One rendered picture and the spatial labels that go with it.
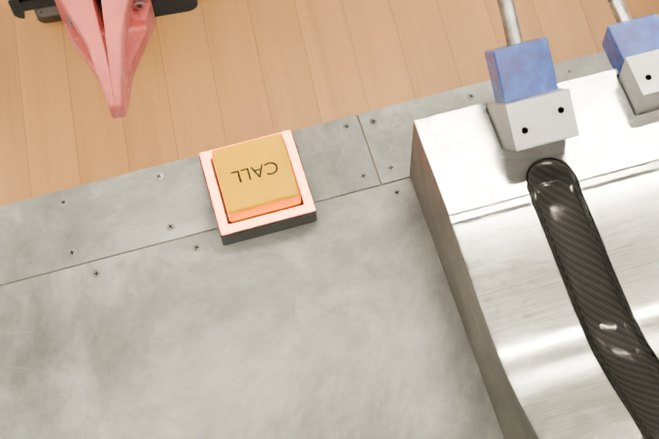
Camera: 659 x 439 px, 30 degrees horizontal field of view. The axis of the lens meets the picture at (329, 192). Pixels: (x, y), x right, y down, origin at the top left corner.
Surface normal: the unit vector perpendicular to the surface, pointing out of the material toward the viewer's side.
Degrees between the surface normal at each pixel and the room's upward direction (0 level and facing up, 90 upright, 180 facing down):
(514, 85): 34
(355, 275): 0
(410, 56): 0
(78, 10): 24
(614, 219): 3
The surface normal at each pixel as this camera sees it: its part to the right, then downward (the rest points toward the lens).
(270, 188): -0.02, -0.46
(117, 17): 0.06, -0.07
